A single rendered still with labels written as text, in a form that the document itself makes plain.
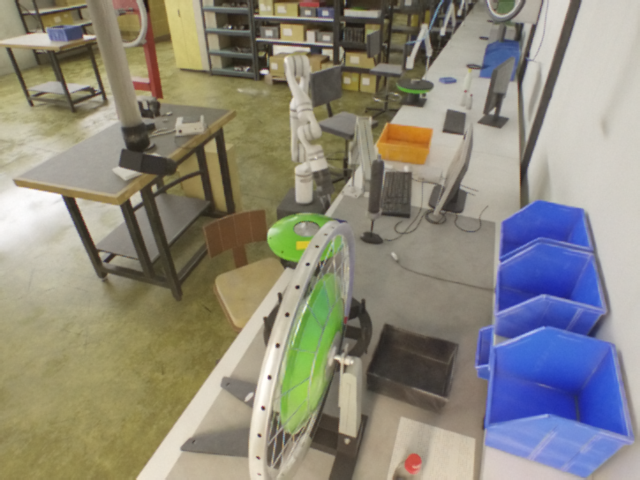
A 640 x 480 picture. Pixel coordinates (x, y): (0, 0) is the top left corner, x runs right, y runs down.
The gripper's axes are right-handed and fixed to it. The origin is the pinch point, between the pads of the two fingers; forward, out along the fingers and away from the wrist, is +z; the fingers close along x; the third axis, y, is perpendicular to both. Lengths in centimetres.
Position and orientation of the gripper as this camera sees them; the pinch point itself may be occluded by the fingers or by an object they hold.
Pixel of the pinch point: (327, 206)
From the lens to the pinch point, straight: 183.6
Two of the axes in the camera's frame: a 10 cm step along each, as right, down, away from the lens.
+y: 5.3, 0.7, -8.4
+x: 8.0, -3.7, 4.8
